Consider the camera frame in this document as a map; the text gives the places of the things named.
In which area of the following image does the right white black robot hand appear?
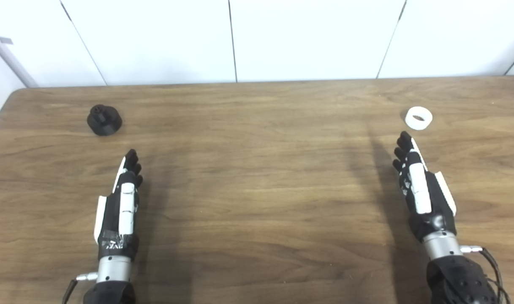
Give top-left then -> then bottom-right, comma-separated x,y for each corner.
393,131 -> 457,243

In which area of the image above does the white ring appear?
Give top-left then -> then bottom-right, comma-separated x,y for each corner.
405,106 -> 433,130

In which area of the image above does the round black part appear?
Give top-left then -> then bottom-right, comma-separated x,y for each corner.
87,104 -> 123,136

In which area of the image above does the grey wall corner trim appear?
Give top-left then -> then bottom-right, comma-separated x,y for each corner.
0,21 -> 38,88

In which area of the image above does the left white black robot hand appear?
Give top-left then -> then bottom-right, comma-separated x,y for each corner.
94,149 -> 144,261

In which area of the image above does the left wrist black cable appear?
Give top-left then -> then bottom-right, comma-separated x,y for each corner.
63,273 -> 99,304

